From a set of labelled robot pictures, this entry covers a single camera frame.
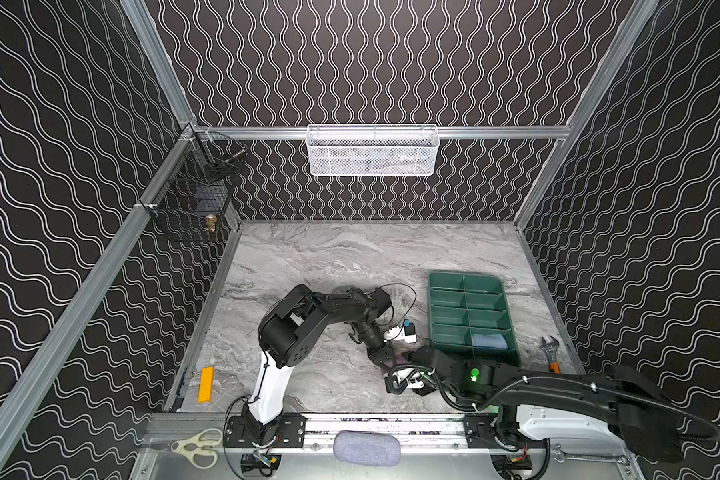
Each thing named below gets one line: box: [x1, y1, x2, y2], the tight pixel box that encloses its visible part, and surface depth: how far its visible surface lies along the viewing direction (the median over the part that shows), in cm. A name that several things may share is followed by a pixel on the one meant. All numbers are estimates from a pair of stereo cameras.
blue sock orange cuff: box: [472, 333, 508, 349], surface depth 87 cm
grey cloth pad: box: [333, 430, 401, 466], surface depth 72 cm
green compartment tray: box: [428, 272, 521, 367], surface depth 93 cm
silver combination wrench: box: [552, 443, 631, 465], surface depth 73 cm
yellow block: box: [198, 366, 215, 403], surface depth 83 cm
